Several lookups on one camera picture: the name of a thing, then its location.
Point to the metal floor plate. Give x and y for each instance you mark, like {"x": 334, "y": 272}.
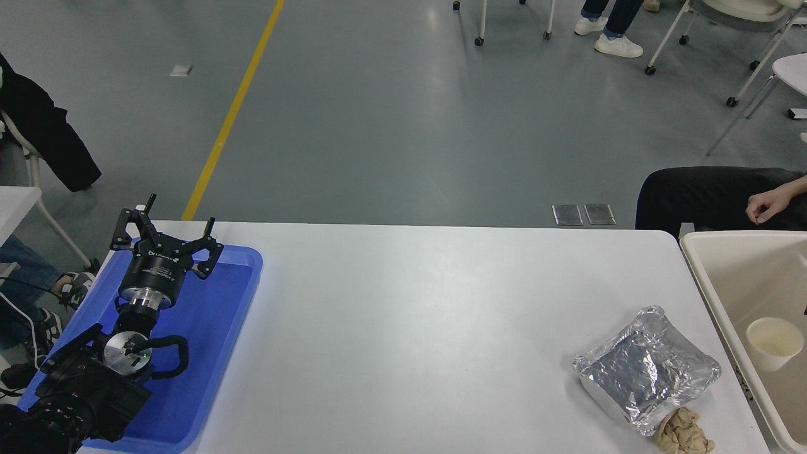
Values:
{"x": 599, "y": 214}
{"x": 567, "y": 215}

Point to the blue plastic tray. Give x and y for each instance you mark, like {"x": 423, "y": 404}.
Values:
{"x": 214, "y": 328}

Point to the grey chair with casters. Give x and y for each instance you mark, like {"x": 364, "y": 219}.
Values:
{"x": 744, "y": 12}

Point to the crumpled tan paper ball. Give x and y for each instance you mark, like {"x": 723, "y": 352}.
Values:
{"x": 681, "y": 432}

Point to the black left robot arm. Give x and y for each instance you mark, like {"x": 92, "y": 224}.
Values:
{"x": 94, "y": 384}

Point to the seated person in black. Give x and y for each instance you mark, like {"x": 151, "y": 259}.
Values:
{"x": 693, "y": 195}

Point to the silver foil tray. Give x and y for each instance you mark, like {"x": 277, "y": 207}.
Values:
{"x": 643, "y": 372}

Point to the person's hand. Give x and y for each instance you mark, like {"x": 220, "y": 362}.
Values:
{"x": 769, "y": 203}

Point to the white paper cup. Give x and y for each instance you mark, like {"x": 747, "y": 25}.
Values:
{"x": 772, "y": 343}

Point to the person's forearm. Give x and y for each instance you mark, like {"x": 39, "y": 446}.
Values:
{"x": 797, "y": 187}

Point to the white chair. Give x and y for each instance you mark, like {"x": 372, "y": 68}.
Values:
{"x": 31, "y": 170}

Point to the large pale bin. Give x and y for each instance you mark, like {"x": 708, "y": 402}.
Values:
{"x": 744, "y": 277}

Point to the white paper scrap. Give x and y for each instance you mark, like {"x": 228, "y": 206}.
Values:
{"x": 181, "y": 70}

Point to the person with white shoes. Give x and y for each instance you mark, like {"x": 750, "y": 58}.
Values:
{"x": 616, "y": 45}

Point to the white stand with casters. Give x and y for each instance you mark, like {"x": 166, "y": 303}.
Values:
{"x": 483, "y": 19}

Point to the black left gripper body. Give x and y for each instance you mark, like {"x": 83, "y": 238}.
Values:
{"x": 157, "y": 268}

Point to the person in jeans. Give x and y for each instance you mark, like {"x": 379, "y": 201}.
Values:
{"x": 19, "y": 271}

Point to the black jacket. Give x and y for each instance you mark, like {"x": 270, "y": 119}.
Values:
{"x": 38, "y": 126}

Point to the small white table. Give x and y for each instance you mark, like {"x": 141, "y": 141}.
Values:
{"x": 12, "y": 208}

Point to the round white table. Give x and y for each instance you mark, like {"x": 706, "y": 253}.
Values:
{"x": 795, "y": 70}

